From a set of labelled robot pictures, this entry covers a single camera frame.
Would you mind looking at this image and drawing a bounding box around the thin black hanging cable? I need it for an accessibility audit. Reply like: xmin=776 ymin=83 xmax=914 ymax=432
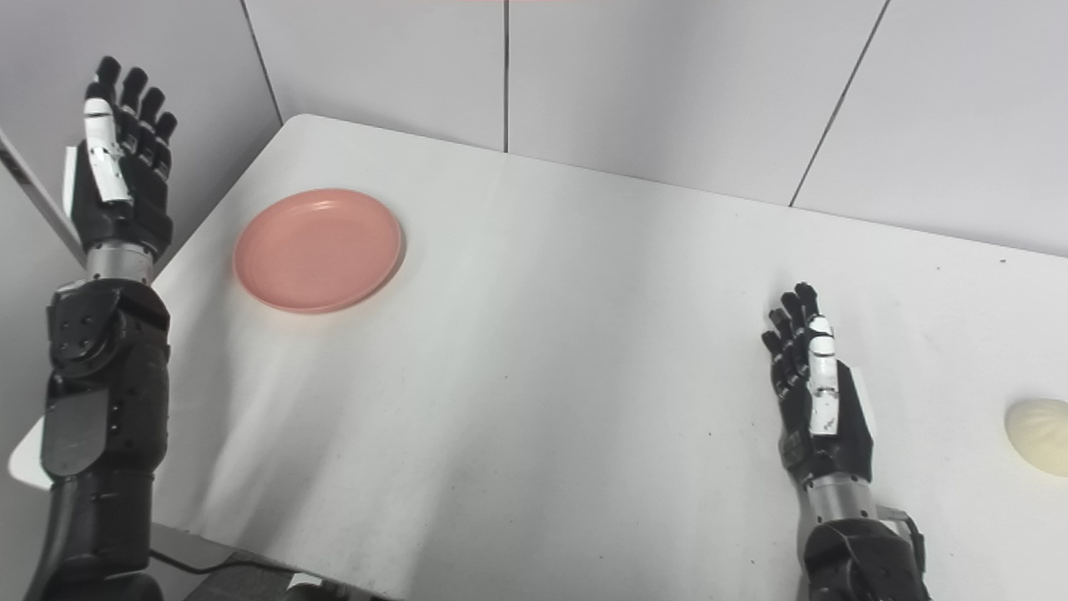
xmin=149 ymin=547 xmax=295 ymax=578

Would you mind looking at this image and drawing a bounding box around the pink round plate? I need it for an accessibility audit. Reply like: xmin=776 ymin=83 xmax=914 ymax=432
xmin=234 ymin=189 xmax=404 ymax=315

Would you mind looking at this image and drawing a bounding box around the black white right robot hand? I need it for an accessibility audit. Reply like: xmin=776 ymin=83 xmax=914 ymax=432
xmin=760 ymin=282 xmax=875 ymax=487

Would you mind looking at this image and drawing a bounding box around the white steamed bun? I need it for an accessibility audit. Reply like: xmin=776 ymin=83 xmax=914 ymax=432
xmin=1004 ymin=398 xmax=1068 ymax=478

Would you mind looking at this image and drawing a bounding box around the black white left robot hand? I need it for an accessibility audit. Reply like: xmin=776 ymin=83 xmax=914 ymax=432
xmin=63 ymin=56 xmax=179 ymax=264

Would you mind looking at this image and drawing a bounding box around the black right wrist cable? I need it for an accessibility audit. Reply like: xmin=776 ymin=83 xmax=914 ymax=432
xmin=876 ymin=505 xmax=929 ymax=577

